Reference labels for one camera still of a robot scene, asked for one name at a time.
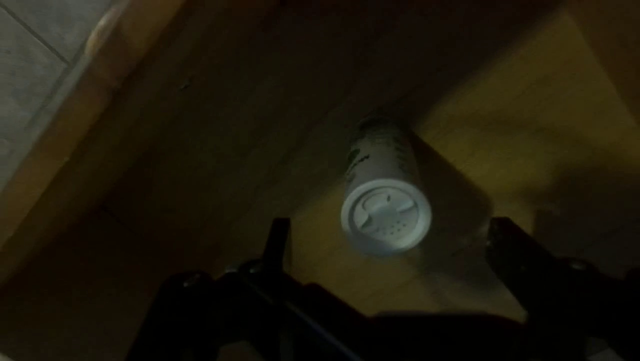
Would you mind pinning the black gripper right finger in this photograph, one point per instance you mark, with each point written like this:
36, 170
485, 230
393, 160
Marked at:
572, 301

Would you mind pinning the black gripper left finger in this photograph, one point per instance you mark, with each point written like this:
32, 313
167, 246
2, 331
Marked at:
253, 313

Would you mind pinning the white salt container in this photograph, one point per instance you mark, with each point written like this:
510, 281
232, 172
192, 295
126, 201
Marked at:
384, 201

